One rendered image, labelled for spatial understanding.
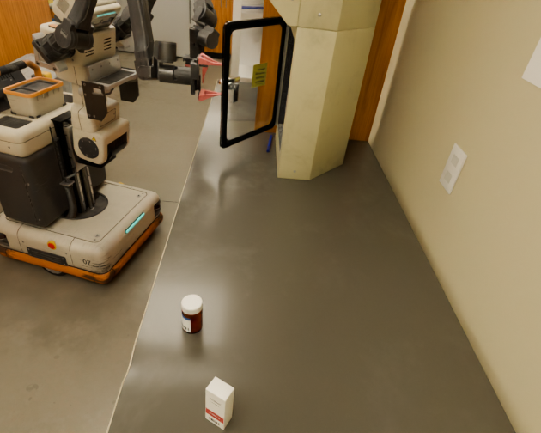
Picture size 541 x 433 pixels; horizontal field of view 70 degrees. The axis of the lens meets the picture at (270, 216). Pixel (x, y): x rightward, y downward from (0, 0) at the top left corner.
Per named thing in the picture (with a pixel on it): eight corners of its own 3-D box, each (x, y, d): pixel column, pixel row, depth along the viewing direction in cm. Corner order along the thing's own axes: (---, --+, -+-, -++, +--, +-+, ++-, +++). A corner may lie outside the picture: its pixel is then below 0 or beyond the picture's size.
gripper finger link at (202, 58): (221, 60, 123) (191, 57, 122) (221, 82, 127) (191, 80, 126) (223, 54, 128) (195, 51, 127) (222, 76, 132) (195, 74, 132)
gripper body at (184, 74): (196, 64, 123) (172, 61, 123) (196, 95, 129) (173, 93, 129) (198, 58, 128) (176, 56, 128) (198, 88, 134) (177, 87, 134)
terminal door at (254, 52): (274, 127, 154) (288, 15, 130) (221, 149, 133) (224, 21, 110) (273, 126, 154) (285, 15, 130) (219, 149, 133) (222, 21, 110)
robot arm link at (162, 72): (159, 81, 132) (155, 82, 126) (159, 59, 129) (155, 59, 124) (179, 83, 132) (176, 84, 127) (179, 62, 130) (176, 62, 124)
